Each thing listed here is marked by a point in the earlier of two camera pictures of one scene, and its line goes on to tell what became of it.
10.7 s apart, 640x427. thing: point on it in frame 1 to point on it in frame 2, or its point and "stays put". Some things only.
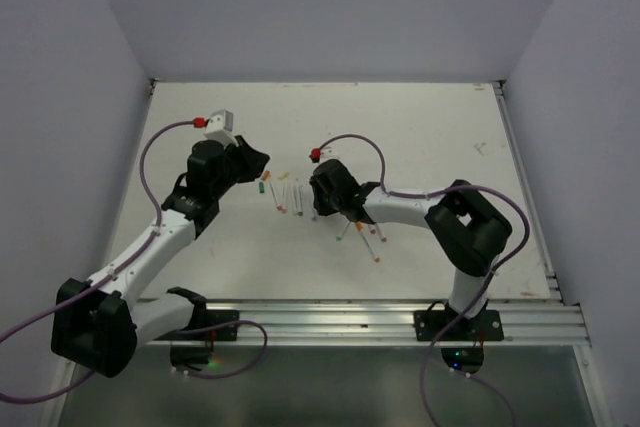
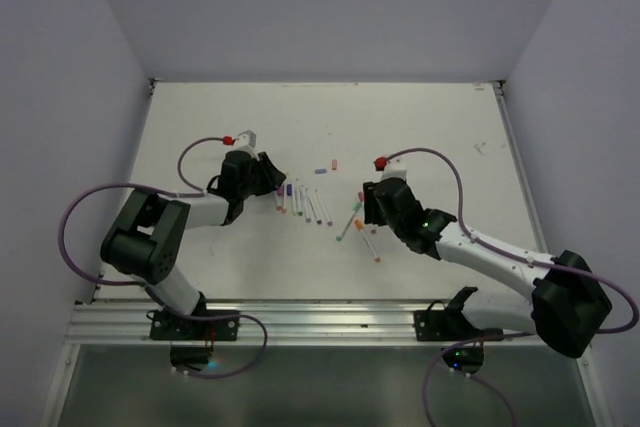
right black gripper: (322, 209) to (370, 205)
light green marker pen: (339, 237) stays put
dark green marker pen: (300, 209) stays put
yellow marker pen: (295, 196) stays put
